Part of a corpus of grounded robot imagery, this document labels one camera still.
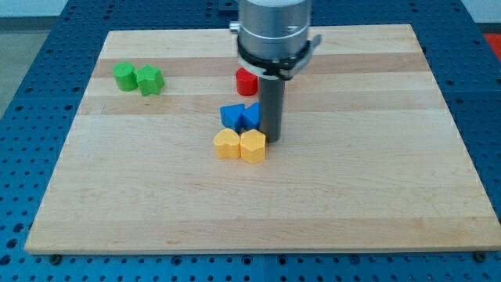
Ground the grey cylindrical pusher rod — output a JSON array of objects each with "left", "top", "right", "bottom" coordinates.
[{"left": 258, "top": 78, "right": 285, "bottom": 143}]

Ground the green star block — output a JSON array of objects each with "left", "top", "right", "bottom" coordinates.
[{"left": 135, "top": 64, "right": 165, "bottom": 96}]

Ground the yellow heart block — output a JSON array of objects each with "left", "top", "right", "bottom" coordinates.
[{"left": 213, "top": 128, "right": 240, "bottom": 159}]

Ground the red cylinder block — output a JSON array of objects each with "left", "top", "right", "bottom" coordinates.
[{"left": 236, "top": 67, "right": 258, "bottom": 96}]

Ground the blue angular block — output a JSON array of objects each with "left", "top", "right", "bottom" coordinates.
[{"left": 241, "top": 102, "right": 260, "bottom": 131}]

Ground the green cylinder block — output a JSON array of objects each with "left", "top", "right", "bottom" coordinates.
[{"left": 112, "top": 61, "right": 138, "bottom": 92}]

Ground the yellow hexagon block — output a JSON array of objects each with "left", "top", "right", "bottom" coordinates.
[{"left": 240, "top": 129, "right": 266, "bottom": 164}]

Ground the black clamp ring mount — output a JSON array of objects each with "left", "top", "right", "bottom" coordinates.
[{"left": 236, "top": 34, "right": 322, "bottom": 81}]

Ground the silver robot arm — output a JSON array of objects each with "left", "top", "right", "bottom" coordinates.
[{"left": 230, "top": 0, "right": 322, "bottom": 143}]

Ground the wooden board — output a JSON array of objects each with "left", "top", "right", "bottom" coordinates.
[{"left": 24, "top": 24, "right": 500, "bottom": 255}]

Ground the blue triangle block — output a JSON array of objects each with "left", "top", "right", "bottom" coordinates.
[{"left": 220, "top": 103, "right": 245, "bottom": 132}]

